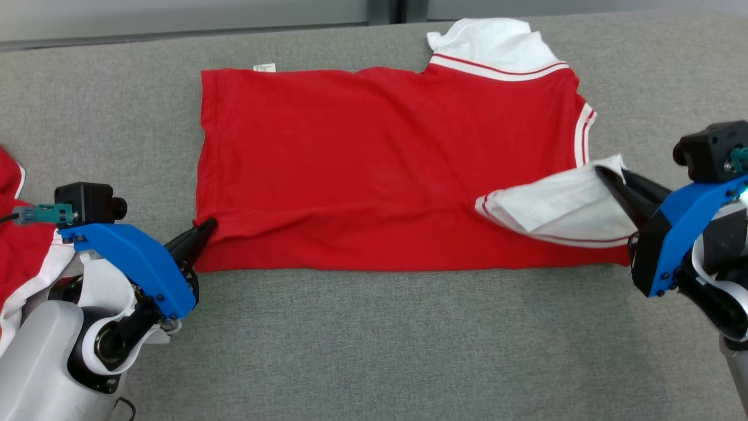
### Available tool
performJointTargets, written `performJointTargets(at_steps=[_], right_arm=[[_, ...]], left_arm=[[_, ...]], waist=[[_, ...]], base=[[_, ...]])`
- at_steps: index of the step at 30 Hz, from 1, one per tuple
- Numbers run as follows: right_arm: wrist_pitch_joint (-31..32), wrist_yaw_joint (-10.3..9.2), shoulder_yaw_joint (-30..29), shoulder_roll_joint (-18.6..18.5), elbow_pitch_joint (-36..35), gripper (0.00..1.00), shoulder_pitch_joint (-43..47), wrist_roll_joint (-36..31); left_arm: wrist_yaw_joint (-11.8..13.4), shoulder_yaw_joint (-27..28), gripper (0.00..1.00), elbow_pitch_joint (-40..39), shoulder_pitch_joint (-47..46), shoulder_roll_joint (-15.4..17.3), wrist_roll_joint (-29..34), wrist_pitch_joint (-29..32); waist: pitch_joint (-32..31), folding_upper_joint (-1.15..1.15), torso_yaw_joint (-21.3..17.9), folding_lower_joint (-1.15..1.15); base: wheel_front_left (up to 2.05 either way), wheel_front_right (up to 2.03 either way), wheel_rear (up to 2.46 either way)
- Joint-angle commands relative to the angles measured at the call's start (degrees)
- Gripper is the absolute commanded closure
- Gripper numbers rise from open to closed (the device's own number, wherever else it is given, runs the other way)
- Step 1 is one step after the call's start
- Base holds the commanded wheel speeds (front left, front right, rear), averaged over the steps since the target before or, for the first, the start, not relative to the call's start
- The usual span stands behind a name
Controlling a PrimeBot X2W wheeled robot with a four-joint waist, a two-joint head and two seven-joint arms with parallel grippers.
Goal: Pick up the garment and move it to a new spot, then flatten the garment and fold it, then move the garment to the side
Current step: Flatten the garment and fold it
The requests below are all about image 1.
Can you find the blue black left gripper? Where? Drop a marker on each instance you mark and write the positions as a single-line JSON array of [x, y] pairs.
[[146, 263]]

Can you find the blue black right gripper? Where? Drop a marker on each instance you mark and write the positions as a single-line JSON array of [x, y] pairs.
[[672, 234]]

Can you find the red shirt with white sleeves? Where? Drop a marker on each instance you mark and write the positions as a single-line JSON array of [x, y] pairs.
[[350, 164]]

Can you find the red shorts with white trim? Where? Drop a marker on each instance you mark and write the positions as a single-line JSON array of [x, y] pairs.
[[23, 251]]

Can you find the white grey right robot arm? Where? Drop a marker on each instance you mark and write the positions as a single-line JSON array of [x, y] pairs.
[[724, 292]]

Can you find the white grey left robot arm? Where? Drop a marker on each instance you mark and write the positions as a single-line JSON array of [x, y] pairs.
[[35, 362]]

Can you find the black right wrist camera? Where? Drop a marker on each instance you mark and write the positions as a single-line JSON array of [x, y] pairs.
[[710, 149]]

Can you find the grey metal partition post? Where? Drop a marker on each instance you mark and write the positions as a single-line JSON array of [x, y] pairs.
[[383, 9]]

